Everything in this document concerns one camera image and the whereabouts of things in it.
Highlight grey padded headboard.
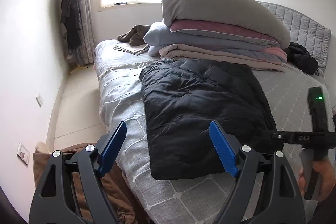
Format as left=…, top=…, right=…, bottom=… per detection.
left=261, top=2, right=331, bottom=76

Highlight grey patterned bed cover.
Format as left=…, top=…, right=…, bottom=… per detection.
left=95, top=40, right=324, bottom=223

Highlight maroon folded quilt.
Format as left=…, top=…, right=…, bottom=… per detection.
left=170, top=20, right=277, bottom=44

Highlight dark clothes on rack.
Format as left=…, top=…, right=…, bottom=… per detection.
left=60, top=0, right=81, bottom=50

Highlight grey folded duvet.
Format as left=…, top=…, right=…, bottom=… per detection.
left=161, top=0, right=290, bottom=48

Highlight olive green garment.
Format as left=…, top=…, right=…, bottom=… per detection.
left=117, top=24, right=150, bottom=47

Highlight brown cloth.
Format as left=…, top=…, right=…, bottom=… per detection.
left=32, top=142, right=148, bottom=224

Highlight low wall socket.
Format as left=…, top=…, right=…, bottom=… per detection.
left=17, top=143, right=30, bottom=165

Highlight black puffer jacket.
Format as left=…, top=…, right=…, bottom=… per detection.
left=139, top=59, right=282, bottom=180

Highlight pink folded blanket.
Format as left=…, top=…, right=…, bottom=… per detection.
left=261, top=47, right=288, bottom=63

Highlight beige folded blanket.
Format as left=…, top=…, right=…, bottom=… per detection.
left=159, top=44, right=286, bottom=72

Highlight white wall socket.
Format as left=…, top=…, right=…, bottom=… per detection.
left=35, top=94, right=44, bottom=107

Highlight blue-grey folded quilt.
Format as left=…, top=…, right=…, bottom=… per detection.
left=143, top=22, right=283, bottom=63

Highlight person's right hand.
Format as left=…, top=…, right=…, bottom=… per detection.
left=298, top=156, right=335, bottom=202

